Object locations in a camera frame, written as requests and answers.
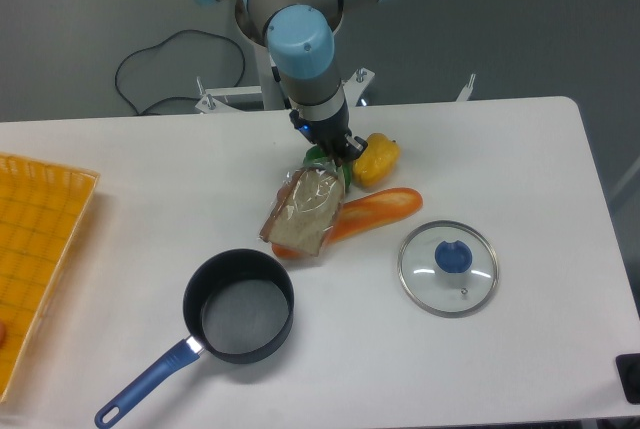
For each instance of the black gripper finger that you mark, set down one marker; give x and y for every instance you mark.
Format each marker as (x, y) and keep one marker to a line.
(348, 148)

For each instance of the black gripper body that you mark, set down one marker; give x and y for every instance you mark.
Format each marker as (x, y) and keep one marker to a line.
(329, 134)

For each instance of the bagged toast slice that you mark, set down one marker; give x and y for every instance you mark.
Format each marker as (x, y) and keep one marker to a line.
(306, 207)

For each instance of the black saucepan blue handle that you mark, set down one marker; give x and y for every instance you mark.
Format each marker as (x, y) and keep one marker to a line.
(238, 306)

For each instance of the yellow bell pepper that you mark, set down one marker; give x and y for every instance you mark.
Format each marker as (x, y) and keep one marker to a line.
(377, 161)

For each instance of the green bell pepper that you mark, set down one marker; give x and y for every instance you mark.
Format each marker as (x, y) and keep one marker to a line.
(316, 157)

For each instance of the orange baguette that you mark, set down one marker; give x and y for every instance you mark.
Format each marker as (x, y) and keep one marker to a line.
(365, 214)

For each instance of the glass pot lid blue knob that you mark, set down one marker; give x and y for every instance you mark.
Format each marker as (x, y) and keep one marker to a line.
(448, 268)

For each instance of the black device at table edge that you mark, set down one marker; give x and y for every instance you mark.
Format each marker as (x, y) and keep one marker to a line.
(628, 367)

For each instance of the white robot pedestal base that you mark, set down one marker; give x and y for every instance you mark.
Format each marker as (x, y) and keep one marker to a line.
(269, 94)

